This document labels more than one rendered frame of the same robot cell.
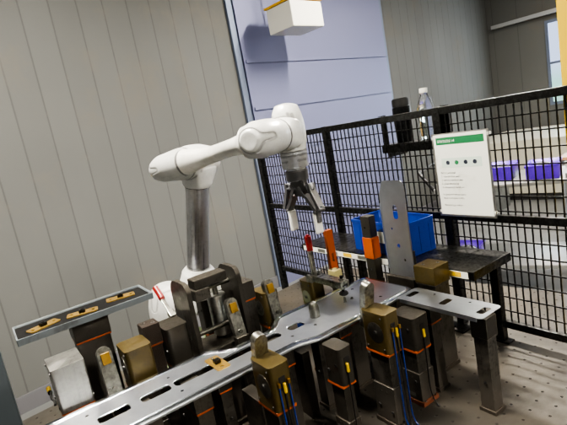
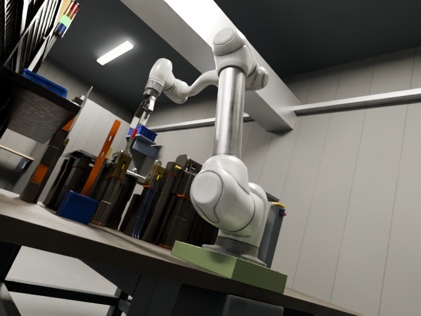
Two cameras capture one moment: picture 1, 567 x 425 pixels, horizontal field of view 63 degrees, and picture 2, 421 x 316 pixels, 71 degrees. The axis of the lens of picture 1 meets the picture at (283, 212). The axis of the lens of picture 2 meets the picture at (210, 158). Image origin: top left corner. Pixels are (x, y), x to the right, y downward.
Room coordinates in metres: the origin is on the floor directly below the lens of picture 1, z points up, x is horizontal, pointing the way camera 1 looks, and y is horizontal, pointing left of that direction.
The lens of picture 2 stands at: (2.96, 0.40, 0.75)
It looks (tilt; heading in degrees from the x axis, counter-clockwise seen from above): 17 degrees up; 182
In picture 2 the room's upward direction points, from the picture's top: 19 degrees clockwise
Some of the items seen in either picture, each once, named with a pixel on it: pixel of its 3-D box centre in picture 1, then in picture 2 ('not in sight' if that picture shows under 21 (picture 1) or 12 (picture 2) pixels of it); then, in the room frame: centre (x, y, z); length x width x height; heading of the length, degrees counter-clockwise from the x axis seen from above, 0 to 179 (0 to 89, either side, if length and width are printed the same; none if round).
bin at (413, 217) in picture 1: (391, 232); (39, 103); (1.78, -0.41, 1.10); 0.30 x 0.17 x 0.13; 28
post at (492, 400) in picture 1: (488, 362); (57, 182); (1.17, -0.48, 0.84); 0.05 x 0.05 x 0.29; 34
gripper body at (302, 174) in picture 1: (298, 182); (148, 99); (1.51, -0.07, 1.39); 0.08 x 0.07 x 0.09; 34
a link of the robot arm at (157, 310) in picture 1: (170, 307); (244, 212); (1.87, 0.55, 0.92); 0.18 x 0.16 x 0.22; 148
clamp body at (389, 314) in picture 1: (391, 368); not in sight; (1.18, -0.22, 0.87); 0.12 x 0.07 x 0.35; 34
